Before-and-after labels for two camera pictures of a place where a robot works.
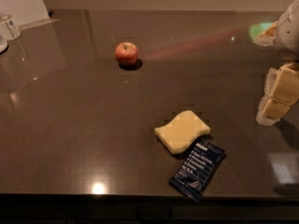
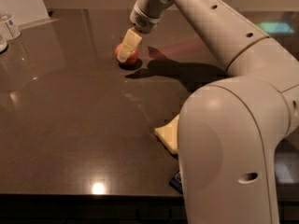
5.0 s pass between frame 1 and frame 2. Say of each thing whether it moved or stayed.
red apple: stayed
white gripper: moved
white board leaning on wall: stayed
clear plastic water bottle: stayed
